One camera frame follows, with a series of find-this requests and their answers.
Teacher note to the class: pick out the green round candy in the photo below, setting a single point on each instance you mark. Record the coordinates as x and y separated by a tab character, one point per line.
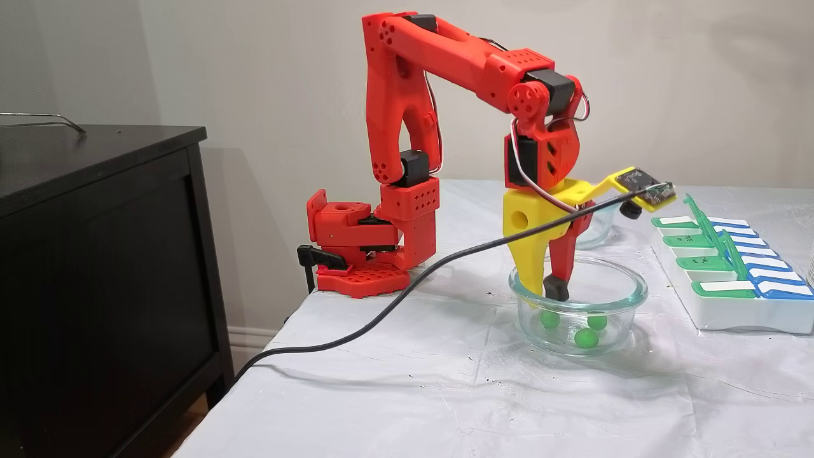
586	338
596	321
550	319

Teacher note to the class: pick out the white weekly pill organizer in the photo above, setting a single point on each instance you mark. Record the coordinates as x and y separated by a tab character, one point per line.
731	312

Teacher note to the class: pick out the clear glass bowl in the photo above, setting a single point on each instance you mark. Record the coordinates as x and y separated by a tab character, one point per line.
601	232
626	305

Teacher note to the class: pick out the white tablecloth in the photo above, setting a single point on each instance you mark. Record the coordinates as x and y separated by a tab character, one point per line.
413	394

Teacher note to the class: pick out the black table clamp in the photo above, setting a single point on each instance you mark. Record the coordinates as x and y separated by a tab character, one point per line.
311	257

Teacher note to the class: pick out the paper wrapped ridged container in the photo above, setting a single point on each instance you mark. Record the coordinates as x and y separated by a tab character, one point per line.
812	267

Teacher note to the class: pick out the black wooden cabinet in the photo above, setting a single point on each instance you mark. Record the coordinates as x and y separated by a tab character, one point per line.
95	286

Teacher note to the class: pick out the black camera circuit board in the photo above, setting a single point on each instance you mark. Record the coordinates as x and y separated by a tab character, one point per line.
639	181

